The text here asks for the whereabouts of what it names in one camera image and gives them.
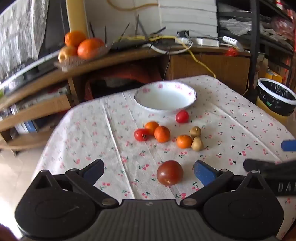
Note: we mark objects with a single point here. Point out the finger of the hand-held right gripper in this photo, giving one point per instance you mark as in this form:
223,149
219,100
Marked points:
261,166
289,145

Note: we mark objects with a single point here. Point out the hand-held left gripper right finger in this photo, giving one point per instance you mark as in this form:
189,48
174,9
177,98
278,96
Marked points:
203,172

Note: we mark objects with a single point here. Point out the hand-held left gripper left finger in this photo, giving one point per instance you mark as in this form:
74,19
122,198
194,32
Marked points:
95,170

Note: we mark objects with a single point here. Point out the small brown round fruit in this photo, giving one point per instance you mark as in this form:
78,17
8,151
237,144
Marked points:
195,131
197,144

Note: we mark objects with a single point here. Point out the large dark red tomato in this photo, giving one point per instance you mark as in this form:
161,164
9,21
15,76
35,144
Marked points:
170,172

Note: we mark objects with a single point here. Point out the small orange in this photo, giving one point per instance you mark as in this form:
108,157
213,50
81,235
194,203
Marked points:
184,141
151,126
162,134

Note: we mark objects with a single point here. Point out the small red tomato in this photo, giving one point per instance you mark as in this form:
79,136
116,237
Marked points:
141,134
182,116

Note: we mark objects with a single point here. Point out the white plate pink flowers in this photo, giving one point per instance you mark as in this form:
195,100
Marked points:
165,98

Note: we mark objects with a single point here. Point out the cherry print tablecloth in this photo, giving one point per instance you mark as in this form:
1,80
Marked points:
129,160

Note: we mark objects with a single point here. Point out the yellow trash bin black bag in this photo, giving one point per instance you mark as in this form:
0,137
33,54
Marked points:
276,97

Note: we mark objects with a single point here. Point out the yellow box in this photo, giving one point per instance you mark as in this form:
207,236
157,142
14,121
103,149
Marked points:
274,76

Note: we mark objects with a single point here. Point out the row of books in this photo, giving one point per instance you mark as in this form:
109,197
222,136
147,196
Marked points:
25,127

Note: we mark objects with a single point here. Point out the red cloth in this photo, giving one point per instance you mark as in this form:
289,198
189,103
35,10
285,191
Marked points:
124,74

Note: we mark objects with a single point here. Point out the wooden desk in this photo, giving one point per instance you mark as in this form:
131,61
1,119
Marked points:
208,66

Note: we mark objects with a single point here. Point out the red ornament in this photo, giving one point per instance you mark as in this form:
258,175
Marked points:
231,52

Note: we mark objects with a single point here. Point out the clear glass fruit dish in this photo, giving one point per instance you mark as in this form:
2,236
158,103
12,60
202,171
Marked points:
71,62

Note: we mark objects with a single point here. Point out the black metal rack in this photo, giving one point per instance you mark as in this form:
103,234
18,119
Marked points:
254,34

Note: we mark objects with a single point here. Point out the yellow red apple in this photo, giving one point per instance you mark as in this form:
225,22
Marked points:
66,53

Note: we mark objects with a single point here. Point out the white adapter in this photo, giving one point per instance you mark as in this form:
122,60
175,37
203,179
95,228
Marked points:
230,40

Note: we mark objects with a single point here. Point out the large orange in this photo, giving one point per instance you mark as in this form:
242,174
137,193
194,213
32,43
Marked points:
89,48
75,38

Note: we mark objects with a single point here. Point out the white flat box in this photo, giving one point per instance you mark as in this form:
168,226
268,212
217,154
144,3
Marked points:
207,41

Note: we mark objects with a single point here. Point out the black router with antennas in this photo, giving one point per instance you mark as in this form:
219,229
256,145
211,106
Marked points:
129,42

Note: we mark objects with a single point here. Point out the white power strip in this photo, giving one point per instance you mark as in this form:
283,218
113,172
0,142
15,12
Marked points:
183,41

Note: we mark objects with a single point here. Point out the cream foam roll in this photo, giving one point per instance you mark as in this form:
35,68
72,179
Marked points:
77,16

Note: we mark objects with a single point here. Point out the white lace curtain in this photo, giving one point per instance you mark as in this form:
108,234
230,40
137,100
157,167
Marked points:
20,32

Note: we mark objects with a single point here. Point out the stack of white boards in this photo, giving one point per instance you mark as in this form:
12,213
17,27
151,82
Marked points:
187,16

